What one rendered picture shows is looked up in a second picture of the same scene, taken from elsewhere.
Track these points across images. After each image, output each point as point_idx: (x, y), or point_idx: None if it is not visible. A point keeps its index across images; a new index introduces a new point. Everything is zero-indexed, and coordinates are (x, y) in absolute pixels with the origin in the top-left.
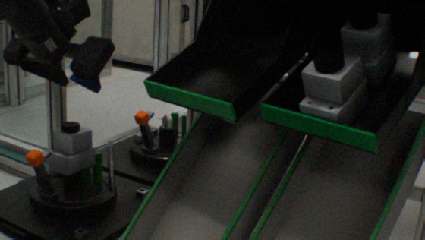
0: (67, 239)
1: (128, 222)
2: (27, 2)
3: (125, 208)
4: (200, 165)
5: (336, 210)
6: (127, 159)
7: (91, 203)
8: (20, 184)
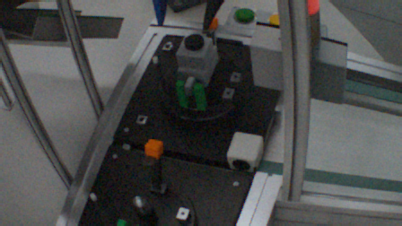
0: (177, 44)
1: (140, 80)
2: None
3: (150, 97)
4: None
5: None
6: (190, 194)
7: (171, 68)
8: (271, 94)
